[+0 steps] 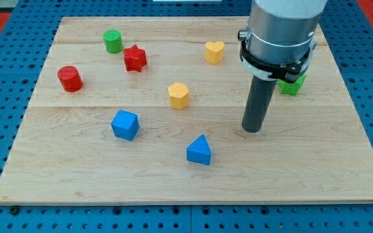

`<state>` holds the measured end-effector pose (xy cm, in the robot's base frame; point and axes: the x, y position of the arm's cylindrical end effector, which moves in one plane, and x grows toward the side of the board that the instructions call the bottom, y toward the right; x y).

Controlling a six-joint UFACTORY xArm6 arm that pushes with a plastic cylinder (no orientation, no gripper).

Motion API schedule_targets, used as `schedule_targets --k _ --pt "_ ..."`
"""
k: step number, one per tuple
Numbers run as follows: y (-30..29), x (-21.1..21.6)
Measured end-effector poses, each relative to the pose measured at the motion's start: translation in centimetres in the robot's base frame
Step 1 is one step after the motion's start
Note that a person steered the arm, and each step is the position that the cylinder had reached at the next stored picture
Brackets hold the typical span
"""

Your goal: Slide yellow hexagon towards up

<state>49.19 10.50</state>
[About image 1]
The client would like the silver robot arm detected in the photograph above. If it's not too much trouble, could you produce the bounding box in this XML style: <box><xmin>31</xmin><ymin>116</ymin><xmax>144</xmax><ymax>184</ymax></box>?
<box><xmin>247</xmin><ymin>0</ymin><xmax>327</xmax><ymax>65</ymax></box>

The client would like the yellow hexagon block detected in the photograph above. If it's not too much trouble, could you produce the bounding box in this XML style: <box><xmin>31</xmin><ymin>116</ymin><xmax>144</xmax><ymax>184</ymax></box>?
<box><xmin>168</xmin><ymin>82</ymin><xmax>189</xmax><ymax>109</ymax></box>

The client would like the blue triangle block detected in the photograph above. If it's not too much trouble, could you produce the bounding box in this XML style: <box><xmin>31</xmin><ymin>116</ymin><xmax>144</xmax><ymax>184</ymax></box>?
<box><xmin>186</xmin><ymin>135</ymin><xmax>212</xmax><ymax>165</ymax></box>

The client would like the wooden board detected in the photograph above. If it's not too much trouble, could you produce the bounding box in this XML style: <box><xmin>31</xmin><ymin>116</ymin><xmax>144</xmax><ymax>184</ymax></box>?
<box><xmin>0</xmin><ymin>17</ymin><xmax>373</xmax><ymax>206</ymax></box>

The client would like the blue cube block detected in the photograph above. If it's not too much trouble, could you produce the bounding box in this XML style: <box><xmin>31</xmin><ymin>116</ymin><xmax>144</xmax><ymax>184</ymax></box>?
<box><xmin>111</xmin><ymin>109</ymin><xmax>140</xmax><ymax>141</ymax></box>

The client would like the yellow heart block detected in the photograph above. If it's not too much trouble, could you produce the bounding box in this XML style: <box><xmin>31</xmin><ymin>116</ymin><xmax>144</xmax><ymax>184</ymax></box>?
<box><xmin>205</xmin><ymin>41</ymin><xmax>225</xmax><ymax>64</ymax></box>

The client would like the red star block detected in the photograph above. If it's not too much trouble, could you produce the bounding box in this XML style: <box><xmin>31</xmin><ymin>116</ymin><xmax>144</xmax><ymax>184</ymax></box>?
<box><xmin>123</xmin><ymin>45</ymin><xmax>147</xmax><ymax>72</ymax></box>

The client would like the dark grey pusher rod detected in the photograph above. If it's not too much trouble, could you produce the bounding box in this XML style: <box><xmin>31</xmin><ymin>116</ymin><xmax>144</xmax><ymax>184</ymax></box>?
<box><xmin>242</xmin><ymin>76</ymin><xmax>277</xmax><ymax>133</ymax></box>

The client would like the green cylinder block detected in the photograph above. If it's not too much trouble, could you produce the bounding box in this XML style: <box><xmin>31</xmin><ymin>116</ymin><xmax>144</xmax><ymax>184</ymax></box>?
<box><xmin>103</xmin><ymin>29</ymin><xmax>123</xmax><ymax>54</ymax></box>

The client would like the green star block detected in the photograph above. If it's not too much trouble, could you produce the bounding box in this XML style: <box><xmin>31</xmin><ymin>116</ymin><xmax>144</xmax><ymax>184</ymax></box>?
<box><xmin>277</xmin><ymin>74</ymin><xmax>307</xmax><ymax>96</ymax></box>

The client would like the red cylinder block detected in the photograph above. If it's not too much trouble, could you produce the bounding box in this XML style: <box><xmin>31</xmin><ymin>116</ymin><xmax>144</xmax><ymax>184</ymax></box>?
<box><xmin>57</xmin><ymin>66</ymin><xmax>83</xmax><ymax>92</ymax></box>

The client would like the black and white clamp ring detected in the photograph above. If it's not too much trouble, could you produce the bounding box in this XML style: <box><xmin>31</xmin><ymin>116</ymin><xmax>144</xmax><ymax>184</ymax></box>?
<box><xmin>237</xmin><ymin>28</ymin><xmax>317</xmax><ymax>84</ymax></box>

